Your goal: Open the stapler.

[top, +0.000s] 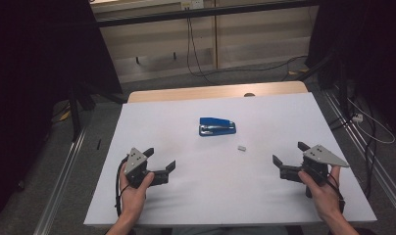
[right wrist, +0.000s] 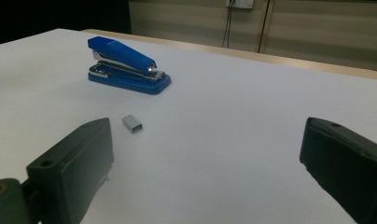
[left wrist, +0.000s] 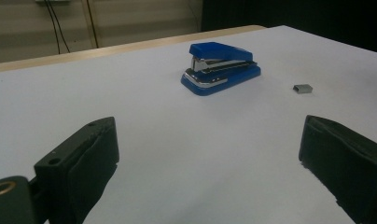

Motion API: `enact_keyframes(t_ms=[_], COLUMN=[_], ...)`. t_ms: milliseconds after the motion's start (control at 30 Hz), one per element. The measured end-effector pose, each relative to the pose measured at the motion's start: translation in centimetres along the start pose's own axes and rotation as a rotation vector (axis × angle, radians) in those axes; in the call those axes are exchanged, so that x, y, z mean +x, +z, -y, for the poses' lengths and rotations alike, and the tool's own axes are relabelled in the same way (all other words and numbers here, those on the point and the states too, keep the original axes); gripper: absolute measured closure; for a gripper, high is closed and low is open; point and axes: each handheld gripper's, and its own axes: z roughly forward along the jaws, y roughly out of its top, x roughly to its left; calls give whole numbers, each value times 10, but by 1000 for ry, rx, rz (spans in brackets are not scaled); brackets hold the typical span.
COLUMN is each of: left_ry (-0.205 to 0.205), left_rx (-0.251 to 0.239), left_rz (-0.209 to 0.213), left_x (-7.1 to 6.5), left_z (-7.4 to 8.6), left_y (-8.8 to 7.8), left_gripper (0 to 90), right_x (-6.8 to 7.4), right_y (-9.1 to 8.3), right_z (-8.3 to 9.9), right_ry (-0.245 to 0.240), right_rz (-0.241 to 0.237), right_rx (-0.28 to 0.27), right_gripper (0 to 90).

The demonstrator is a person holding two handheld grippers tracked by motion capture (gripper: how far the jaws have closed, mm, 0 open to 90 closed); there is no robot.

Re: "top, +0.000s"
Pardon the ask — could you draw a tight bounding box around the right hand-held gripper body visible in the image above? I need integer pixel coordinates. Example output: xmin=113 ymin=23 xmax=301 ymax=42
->
xmin=300 ymin=144 xmax=351 ymax=199

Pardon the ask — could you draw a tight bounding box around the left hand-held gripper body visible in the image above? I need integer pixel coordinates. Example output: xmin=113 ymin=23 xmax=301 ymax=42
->
xmin=124 ymin=147 xmax=155 ymax=190

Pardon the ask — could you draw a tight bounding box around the blue stapler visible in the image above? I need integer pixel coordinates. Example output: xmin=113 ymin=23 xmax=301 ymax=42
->
xmin=198 ymin=117 xmax=237 ymax=137

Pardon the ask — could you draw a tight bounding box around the person's left hand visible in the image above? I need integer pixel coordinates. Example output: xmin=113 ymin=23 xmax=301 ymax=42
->
xmin=119 ymin=163 xmax=156 ymax=220

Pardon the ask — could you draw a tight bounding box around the person's right hand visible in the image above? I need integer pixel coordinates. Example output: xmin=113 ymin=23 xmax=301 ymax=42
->
xmin=297 ymin=164 xmax=346 ymax=223

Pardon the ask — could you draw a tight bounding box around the white table cover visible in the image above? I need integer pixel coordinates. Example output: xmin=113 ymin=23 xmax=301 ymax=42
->
xmin=83 ymin=92 xmax=377 ymax=228

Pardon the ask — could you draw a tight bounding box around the black metal stand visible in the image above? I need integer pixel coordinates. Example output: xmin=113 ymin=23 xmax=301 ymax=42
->
xmin=68 ymin=82 xmax=126 ymax=143
xmin=297 ymin=48 xmax=354 ymax=131

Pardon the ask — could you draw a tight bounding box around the beige cabinet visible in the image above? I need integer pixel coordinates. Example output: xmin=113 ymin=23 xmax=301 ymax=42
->
xmin=89 ymin=0 xmax=320 ymax=84

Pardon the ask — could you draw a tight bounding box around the black curtain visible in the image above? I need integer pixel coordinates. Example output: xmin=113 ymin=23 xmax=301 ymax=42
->
xmin=305 ymin=0 xmax=396 ymax=138
xmin=0 ymin=0 xmax=124 ymax=226

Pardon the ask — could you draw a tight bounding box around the black horizontal bar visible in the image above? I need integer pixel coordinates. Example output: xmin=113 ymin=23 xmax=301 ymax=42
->
xmin=95 ymin=0 xmax=321 ymax=28

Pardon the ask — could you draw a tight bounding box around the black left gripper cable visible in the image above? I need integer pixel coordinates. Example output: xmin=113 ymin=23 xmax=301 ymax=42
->
xmin=114 ymin=156 xmax=131 ymax=218

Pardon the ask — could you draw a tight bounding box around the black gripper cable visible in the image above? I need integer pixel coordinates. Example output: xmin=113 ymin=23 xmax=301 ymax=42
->
xmin=114 ymin=156 xmax=131 ymax=218
xmin=326 ymin=175 xmax=347 ymax=214

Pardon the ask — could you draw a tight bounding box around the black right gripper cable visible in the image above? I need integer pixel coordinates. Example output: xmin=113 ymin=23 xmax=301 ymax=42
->
xmin=326 ymin=175 xmax=347 ymax=214

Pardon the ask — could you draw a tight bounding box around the black cable bundle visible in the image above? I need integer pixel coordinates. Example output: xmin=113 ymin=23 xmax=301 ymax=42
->
xmin=327 ymin=107 xmax=378 ymax=200

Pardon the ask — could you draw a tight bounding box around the aluminium floor rail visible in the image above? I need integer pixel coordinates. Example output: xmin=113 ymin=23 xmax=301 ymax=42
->
xmin=32 ymin=128 xmax=87 ymax=235
xmin=322 ymin=89 xmax=396 ymax=214

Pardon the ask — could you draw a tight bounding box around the white cable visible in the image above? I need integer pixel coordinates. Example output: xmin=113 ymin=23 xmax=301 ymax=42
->
xmin=346 ymin=97 xmax=396 ymax=145

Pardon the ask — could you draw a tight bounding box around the black floor cable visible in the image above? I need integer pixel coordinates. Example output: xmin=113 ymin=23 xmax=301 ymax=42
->
xmin=215 ymin=54 xmax=309 ymax=82

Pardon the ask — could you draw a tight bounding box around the black hanging cable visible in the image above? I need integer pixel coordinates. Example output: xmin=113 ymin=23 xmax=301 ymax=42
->
xmin=185 ymin=8 xmax=207 ymax=79
xmin=187 ymin=8 xmax=217 ymax=85

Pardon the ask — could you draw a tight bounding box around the white wall socket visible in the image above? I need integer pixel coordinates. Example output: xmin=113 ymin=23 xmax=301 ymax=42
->
xmin=180 ymin=0 xmax=205 ymax=10

